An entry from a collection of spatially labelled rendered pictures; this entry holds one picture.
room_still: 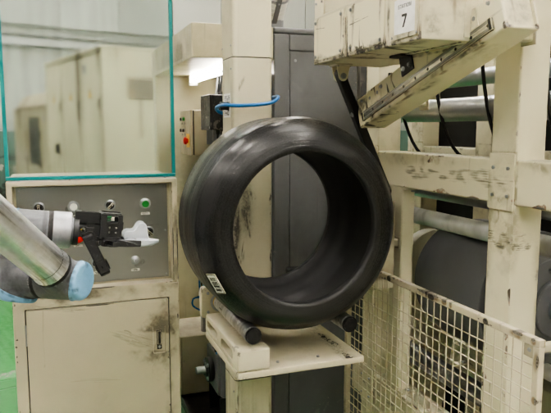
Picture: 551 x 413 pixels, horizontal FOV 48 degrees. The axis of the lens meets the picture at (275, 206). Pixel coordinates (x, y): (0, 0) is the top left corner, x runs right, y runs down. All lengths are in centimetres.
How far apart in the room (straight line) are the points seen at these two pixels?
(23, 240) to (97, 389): 107
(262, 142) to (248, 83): 43
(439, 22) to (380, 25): 18
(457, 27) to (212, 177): 68
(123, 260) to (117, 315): 19
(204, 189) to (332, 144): 35
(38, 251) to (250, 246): 80
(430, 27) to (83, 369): 157
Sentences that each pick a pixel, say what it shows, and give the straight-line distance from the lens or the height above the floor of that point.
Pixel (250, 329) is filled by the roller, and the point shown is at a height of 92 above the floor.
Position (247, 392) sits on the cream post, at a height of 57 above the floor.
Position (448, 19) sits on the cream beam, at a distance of 151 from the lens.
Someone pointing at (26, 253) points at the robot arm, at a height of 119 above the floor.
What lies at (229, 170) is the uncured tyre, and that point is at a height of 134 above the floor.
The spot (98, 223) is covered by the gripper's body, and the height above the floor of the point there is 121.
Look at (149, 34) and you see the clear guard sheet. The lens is 219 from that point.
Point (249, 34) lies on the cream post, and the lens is 195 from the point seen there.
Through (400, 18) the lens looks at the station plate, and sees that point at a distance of 154.
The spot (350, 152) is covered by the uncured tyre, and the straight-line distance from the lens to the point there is 162.
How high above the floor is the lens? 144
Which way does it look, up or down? 7 degrees down
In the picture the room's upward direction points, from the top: straight up
